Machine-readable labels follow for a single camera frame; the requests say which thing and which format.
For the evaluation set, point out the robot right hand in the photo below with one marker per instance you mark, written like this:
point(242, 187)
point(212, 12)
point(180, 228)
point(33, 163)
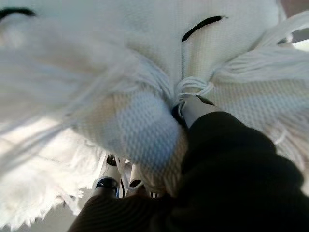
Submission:
point(229, 188)

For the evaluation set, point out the white fringed cushion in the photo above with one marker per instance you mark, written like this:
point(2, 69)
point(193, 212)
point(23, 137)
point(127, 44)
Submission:
point(96, 72)

